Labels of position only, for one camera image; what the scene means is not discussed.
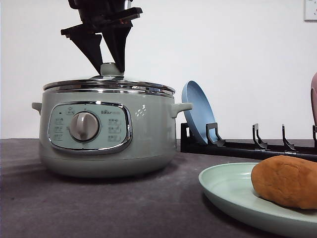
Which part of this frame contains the green plate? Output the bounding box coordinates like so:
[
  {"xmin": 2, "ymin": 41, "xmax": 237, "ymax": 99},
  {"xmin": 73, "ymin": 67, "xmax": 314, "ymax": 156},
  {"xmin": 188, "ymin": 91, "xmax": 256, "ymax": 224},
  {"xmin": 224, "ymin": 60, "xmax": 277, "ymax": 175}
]
[{"xmin": 198, "ymin": 163, "xmax": 317, "ymax": 238}]

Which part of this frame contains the glass steamer lid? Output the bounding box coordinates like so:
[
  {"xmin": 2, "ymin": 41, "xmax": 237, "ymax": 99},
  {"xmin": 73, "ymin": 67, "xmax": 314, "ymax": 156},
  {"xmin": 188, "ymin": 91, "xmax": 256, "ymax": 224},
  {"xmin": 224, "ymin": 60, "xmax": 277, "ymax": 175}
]
[{"xmin": 42, "ymin": 62, "xmax": 175, "ymax": 96}]

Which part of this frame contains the grey table mat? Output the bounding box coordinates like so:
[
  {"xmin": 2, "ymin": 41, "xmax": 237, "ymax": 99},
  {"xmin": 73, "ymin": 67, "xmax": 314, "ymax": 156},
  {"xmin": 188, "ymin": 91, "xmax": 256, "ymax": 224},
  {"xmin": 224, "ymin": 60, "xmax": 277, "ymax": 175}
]
[{"xmin": 0, "ymin": 138, "xmax": 278, "ymax": 238}]

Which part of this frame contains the pink plate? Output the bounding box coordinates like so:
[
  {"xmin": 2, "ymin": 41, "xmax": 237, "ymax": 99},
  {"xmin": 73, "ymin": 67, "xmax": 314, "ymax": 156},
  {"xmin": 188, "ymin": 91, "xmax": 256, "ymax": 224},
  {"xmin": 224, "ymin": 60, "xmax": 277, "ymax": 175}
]
[{"xmin": 311, "ymin": 72, "xmax": 317, "ymax": 125}]

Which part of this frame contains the blue plate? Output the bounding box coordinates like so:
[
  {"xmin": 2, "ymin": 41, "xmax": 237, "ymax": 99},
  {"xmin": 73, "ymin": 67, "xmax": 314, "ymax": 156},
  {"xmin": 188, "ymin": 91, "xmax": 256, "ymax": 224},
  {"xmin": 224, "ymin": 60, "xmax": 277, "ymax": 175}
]
[{"xmin": 182, "ymin": 80, "xmax": 217, "ymax": 143}]

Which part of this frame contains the black plate rack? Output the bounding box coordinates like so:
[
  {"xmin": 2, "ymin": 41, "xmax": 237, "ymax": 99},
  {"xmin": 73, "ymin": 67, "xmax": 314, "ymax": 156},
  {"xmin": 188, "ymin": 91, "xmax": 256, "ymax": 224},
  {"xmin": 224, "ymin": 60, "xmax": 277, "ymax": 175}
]
[{"xmin": 180, "ymin": 122, "xmax": 317, "ymax": 160}]

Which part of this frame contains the brown potato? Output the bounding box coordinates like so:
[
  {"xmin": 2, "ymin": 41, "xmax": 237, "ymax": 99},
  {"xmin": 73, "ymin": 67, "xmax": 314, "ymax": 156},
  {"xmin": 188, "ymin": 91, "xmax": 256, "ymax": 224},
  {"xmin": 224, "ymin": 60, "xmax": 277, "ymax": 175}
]
[{"xmin": 251, "ymin": 155, "xmax": 317, "ymax": 209}]

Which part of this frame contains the green electric steamer pot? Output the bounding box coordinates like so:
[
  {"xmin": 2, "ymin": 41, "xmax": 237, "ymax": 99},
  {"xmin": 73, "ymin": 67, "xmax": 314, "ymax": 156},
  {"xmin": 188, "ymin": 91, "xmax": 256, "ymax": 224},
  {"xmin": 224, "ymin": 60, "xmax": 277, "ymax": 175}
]
[{"xmin": 32, "ymin": 94, "xmax": 193, "ymax": 178}]

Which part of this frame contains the white wall socket right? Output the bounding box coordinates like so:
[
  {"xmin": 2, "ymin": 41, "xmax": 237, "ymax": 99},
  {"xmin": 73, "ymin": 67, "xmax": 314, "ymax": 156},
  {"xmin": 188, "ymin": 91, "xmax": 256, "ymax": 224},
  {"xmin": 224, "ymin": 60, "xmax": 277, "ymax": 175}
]
[{"xmin": 301, "ymin": 0, "xmax": 317, "ymax": 24}]

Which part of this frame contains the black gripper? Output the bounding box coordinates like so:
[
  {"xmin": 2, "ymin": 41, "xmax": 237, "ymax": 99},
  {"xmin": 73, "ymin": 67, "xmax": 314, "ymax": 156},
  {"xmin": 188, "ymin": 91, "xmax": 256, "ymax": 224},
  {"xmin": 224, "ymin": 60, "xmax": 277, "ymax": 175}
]
[{"xmin": 61, "ymin": 0, "xmax": 143, "ymax": 74}]

